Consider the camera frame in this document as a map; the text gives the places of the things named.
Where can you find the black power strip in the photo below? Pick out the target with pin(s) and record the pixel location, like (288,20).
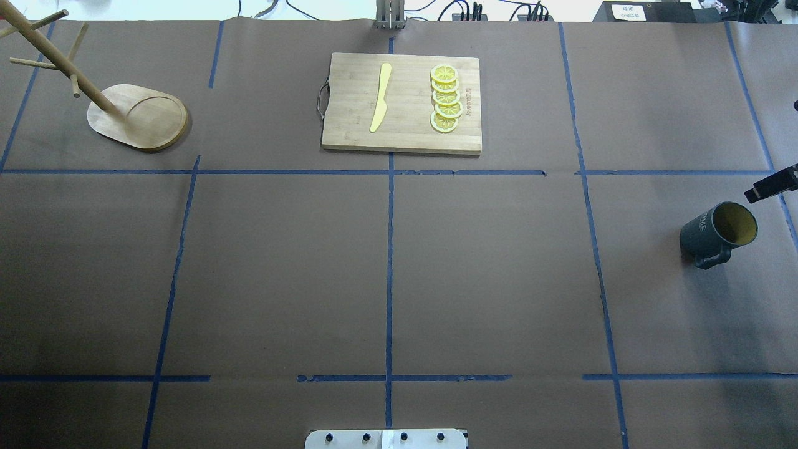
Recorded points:
(469,12)
(536,12)

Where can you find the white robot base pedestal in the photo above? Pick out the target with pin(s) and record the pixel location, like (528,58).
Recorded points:
(388,438)

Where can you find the yellow plastic knife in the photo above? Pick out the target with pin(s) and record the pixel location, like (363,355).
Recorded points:
(380,110)

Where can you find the black box with label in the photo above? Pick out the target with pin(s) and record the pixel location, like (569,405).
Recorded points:
(645,11)

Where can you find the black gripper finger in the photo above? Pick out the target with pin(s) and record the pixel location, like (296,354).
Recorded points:
(772,185)

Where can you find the lemon slice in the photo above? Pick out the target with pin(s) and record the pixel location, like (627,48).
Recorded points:
(444,74)
(449,111)
(443,124)
(445,99)
(445,88)

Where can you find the wooden cup storage rack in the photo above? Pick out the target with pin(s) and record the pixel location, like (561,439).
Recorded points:
(144,119)

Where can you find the bamboo cutting board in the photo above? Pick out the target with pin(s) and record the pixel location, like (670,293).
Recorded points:
(353,81)

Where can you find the aluminium frame post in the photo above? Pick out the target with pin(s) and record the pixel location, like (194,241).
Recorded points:
(390,14)

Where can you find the dark teal mug yellow inside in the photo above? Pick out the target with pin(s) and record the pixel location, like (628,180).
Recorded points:
(711,237)

